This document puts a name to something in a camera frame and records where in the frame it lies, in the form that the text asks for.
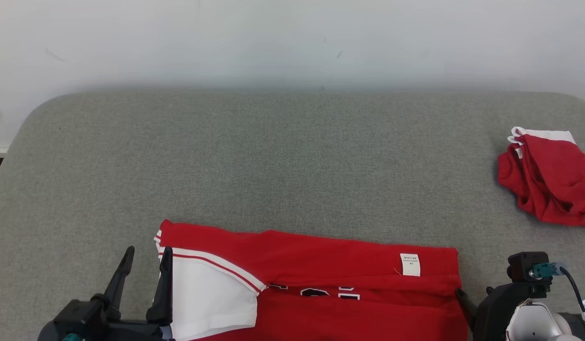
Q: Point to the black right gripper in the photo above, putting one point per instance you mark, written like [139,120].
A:
[491,317]

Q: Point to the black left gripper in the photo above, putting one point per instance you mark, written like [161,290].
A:
[136,331]

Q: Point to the red shorts with white stripe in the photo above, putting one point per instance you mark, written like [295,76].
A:
[553,180]

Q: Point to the red jersey with white sleeves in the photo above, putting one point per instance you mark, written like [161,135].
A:
[320,255]

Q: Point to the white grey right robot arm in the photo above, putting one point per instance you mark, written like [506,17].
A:
[534,324]

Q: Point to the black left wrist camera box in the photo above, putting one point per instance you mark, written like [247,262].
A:
[79,315]

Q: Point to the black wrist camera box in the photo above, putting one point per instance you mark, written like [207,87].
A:
[79,315]
[524,270]

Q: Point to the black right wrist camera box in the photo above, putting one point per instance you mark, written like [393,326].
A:
[524,270]

